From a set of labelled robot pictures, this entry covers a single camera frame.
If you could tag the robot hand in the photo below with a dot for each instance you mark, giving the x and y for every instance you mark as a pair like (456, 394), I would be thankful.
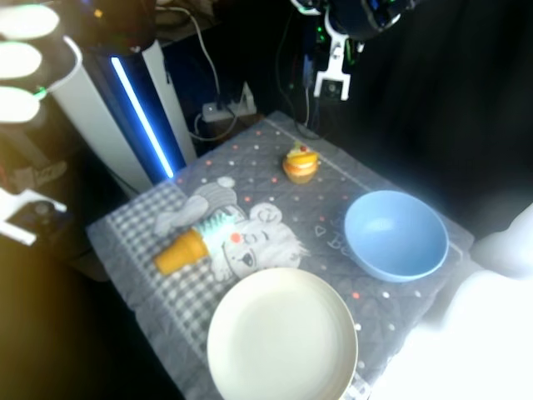
(358, 21)
(21, 62)

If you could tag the orange toy cupcake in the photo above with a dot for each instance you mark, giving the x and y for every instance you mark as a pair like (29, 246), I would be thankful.
(300, 166)

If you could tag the toy ice cream cone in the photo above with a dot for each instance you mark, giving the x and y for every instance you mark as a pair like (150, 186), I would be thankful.
(187, 250)

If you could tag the blue bowl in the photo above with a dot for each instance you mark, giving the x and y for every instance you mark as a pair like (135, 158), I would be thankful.
(395, 233)

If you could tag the cream round plate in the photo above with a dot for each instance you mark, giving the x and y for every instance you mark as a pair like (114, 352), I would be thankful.
(283, 337)

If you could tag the white robot body column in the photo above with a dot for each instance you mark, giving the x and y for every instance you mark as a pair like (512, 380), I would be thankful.
(87, 116)

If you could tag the black curtain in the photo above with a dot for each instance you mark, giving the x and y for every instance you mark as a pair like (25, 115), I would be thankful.
(449, 104)

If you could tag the white plug adapter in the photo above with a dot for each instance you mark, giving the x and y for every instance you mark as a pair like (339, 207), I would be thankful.
(247, 98)

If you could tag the white power strip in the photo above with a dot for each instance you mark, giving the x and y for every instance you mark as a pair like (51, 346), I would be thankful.
(216, 111)

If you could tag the grey quilt with bear print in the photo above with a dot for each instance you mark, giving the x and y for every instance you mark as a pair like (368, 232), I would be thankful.
(291, 208)

